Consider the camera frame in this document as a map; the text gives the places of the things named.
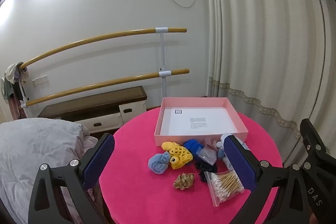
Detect short wooden ballet bar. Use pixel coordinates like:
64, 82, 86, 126
25, 69, 190, 107

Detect bag of cotton swabs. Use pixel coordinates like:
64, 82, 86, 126
204, 170, 244, 207

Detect grey quilt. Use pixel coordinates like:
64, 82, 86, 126
0, 118, 105, 224

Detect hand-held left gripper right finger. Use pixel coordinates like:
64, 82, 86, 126
223, 135, 306, 224

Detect pink cardboard box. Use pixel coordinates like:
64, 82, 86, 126
154, 97, 249, 147

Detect dark wooden bench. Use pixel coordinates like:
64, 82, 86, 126
37, 86, 148, 132

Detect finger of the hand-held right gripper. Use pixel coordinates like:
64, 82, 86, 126
301, 119, 328, 161

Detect white wall switch panel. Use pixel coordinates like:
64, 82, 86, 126
32, 76, 49, 86

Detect yellow crochet fish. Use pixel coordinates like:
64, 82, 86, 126
161, 141, 194, 170

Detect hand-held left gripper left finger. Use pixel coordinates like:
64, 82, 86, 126
28, 133, 115, 224

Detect blue yarn knot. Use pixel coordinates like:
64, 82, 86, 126
183, 139, 204, 159

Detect white blue-trimmed cloth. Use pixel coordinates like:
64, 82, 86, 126
217, 133, 250, 169

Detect black scrunchie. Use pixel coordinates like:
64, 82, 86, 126
195, 160, 218, 183

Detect long wooden ballet bar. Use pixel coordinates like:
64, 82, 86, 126
20, 28, 187, 70

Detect light blue fabric ball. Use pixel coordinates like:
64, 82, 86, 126
148, 151, 171, 174

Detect tall white bar post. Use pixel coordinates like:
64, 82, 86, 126
155, 27, 172, 98

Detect white drawer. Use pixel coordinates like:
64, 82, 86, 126
76, 112, 124, 132
119, 101, 147, 125

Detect hanging clothes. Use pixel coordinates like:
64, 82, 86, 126
0, 63, 29, 119

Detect clear bag with hair ties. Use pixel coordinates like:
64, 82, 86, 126
197, 139, 219, 165

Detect white curtain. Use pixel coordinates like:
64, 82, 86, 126
203, 0, 336, 169

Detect short white bar post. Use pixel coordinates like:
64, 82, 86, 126
18, 77, 29, 109

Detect white printed paper sheet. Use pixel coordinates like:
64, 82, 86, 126
160, 108, 239, 135

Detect tan scrunchie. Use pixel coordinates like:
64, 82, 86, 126
173, 172, 195, 191

